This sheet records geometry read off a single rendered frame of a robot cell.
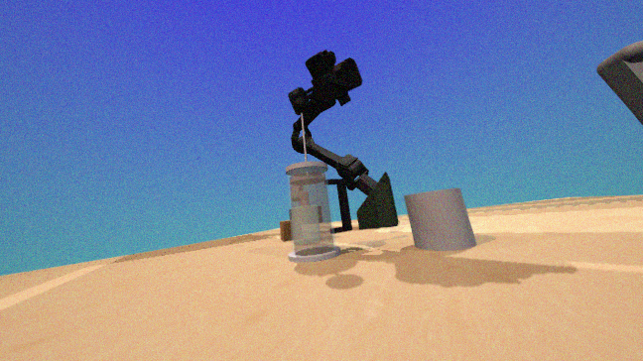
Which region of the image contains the glass french press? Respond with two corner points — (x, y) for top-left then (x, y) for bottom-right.
(286, 98), (353, 263)

